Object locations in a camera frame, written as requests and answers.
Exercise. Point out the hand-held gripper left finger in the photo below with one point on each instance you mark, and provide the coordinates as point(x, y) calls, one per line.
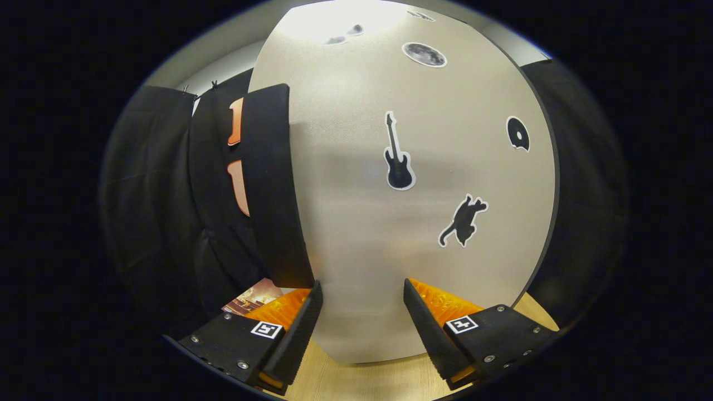
point(301, 340)

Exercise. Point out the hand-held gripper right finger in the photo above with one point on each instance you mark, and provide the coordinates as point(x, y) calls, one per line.
point(429, 340)

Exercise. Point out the beige shoe cabinet door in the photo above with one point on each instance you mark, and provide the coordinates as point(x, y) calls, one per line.
point(362, 250)

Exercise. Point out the brown cover book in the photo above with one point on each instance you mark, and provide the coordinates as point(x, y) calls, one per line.
point(253, 298)

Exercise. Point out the black backdrop cloth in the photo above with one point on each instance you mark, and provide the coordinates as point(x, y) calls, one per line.
point(150, 184)

